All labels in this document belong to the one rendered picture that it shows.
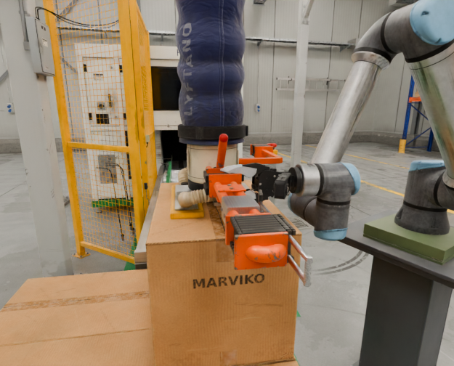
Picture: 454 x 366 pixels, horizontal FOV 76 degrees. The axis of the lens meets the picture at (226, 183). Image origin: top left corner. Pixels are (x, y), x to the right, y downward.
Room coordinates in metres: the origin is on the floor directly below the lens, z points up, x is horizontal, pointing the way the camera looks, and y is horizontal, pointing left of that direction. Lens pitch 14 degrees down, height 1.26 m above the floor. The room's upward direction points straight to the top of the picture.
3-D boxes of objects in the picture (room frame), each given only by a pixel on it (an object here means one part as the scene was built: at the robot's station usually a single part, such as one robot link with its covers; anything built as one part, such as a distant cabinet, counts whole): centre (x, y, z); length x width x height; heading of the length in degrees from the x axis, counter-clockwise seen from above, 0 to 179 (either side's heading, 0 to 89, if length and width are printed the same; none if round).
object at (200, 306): (0.98, 0.04, 0.75); 0.60 x 0.40 x 0.40; 9
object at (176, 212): (0.98, 0.14, 0.97); 0.34 x 0.10 x 0.05; 9
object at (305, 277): (0.46, -0.09, 1.08); 0.31 x 0.03 x 0.05; 9
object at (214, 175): (0.75, 0.01, 1.08); 0.10 x 0.08 x 0.06; 99
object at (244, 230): (0.40, -0.04, 1.08); 0.08 x 0.07 x 0.05; 9
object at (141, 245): (2.43, 0.61, 0.50); 2.31 x 0.05 x 0.19; 9
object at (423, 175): (1.12, -0.81, 0.99); 0.17 x 0.15 x 0.18; 17
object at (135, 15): (3.01, 0.80, 1.05); 1.17 x 0.10 x 2.10; 9
